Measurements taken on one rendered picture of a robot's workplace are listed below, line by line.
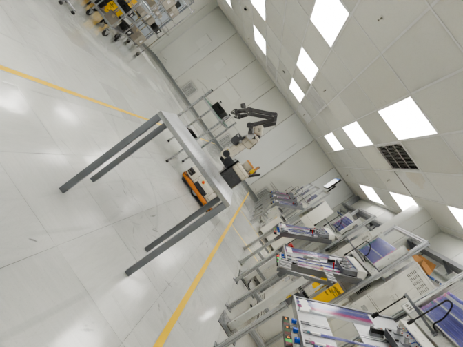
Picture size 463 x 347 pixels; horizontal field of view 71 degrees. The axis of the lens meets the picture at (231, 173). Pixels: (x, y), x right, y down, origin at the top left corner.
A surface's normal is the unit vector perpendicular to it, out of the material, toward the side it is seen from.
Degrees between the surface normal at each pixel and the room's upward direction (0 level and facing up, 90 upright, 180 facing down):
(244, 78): 90
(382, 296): 90
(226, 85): 90
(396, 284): 90
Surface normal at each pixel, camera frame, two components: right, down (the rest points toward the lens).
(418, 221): -0.11, 0.04
